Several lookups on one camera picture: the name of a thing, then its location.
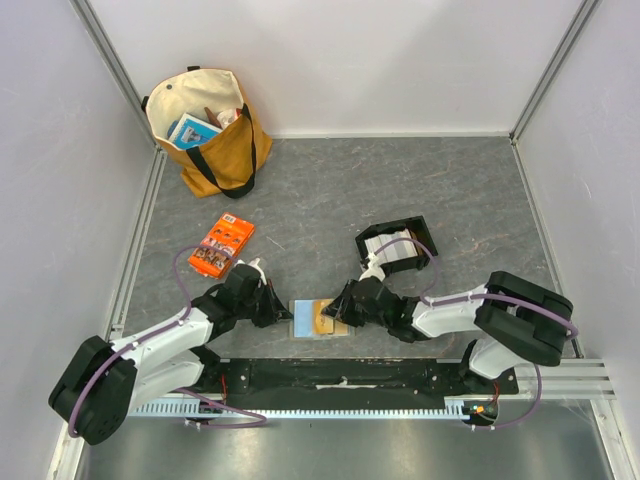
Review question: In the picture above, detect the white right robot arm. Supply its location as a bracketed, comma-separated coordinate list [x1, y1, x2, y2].
[323, 271, 579, 394]

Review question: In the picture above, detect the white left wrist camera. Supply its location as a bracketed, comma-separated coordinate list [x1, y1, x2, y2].
[235, 257, 267, 285]

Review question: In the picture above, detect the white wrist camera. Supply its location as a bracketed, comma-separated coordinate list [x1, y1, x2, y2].
[235, 257, 267, 285]
[359, 253, 386, 281]

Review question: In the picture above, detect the grey card holder wallet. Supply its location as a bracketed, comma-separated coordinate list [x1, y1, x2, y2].
[289, 299, 355, 340]

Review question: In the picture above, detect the slotted cable duct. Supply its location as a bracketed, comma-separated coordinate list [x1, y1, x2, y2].
[127, 394, 476, 420]

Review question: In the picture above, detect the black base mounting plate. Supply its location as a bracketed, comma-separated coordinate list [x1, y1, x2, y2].
[195, 358, 519, 396]

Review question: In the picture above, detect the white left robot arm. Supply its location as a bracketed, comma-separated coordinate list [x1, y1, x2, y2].
[48, 261, 293, 445]

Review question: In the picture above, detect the blue book in bag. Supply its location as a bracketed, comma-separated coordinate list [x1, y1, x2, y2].
[168, 113, 222, 150]

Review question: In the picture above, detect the brown item in bag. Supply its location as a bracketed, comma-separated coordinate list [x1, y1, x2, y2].
[204, 107, 241, 130]

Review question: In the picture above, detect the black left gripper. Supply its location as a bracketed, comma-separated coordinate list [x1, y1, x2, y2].
[236, 279, 293, 329]

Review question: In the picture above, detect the mustard canvas tote bag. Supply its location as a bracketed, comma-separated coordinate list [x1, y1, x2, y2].
[141, 66, 272, 199]

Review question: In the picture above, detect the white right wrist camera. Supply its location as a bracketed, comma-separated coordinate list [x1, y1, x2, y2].
[359, 253, 386, 281]

